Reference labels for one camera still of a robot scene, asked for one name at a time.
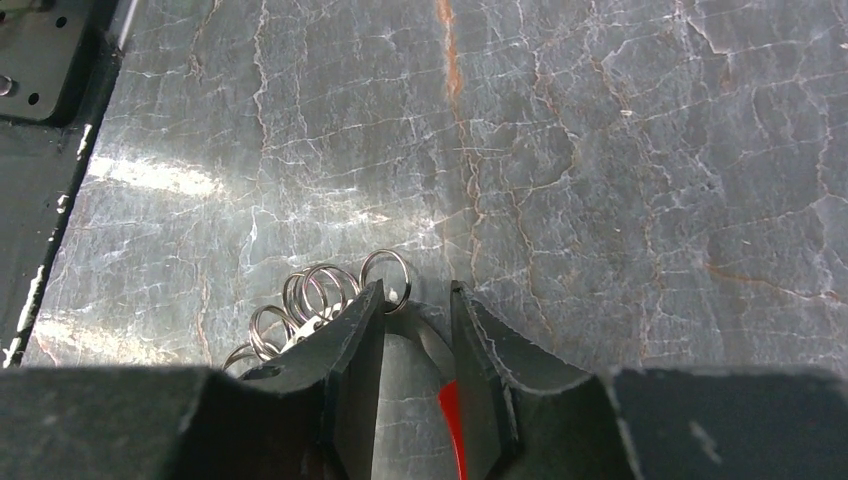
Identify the metal keyring with red handle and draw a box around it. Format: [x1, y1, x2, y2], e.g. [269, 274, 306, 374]
[225, 263, 466, 479]

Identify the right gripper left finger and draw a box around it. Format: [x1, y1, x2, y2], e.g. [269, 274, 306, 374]
[240, 281, 385, 479]

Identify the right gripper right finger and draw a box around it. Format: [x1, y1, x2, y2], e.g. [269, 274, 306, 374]
[450, 281, 597, 479]

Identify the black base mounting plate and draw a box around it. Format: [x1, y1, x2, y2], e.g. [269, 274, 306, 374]
[1, 1, 139, 369]

